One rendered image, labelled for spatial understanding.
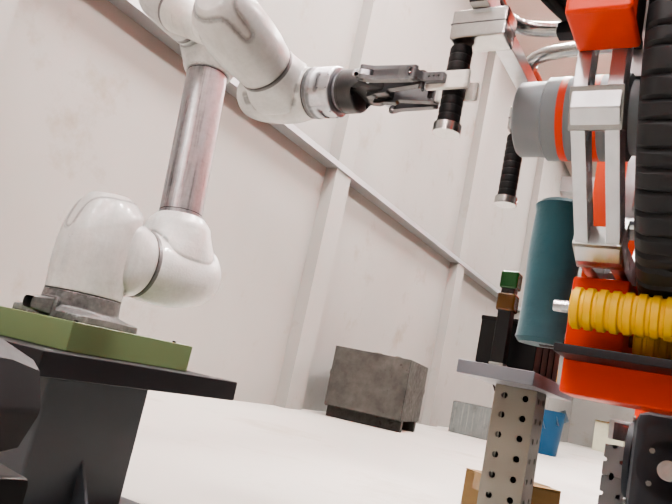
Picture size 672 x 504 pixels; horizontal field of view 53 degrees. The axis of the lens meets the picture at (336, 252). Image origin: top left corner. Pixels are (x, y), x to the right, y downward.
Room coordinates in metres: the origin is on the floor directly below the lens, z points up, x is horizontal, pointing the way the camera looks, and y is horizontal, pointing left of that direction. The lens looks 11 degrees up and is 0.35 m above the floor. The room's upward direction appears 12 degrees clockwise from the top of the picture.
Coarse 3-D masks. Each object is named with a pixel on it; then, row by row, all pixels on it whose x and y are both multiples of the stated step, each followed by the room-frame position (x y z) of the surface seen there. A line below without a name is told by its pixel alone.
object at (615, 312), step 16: (576, 288) 0.89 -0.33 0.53; (592, 288) 0.89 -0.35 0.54; (560, 304) 0.91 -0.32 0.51; (576, 304) 0.88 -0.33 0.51; (592, 304) 0.87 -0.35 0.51; (608, 304) 0.86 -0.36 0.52; (624, 304) 0.85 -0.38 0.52; (640, 304) 0.84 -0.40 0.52; (656, 304) 0.83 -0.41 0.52; (576, 320) 0.88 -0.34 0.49; (592, 320) 0.87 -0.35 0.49; (608, 320) 0.86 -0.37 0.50; (624, 320) 0.85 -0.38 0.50; (640, 320) 0.84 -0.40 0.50; (656, 320) 0.83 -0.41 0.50; (640, 336) 0.85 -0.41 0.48; (656, 336) 0.84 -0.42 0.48
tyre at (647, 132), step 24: (648, 24) 0.70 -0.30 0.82; (648, 48) 0.70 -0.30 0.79; (648, 72) 0.70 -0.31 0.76; (648, 96) 0.71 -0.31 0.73; (648, 120) 0.71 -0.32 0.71; (648, 144) 0.72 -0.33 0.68; (648, 168) 0.74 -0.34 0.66; (648, 192) 0.75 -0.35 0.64; (648, 216) 0.77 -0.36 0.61; (648, 240) 0.79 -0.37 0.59; (648, 264) 0.81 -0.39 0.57; (648, 288) 0.85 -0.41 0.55
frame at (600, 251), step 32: (576, 64) 0.78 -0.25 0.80; (576, 96) 0.78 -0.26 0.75; (608, 96) 0.76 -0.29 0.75; (576, 128) 0.79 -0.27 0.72; (608, 128) 0.77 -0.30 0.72; (576, 160) 0.82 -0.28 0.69; (608, 160) 0.80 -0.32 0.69; (576, 192) 0.85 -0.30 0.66; (608, 192) 0.83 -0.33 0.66; (576, 224) 0.88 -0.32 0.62; (608, 224) 0.86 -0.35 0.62; (576, 256) 0.91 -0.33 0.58; (608, 256) 0.89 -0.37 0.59
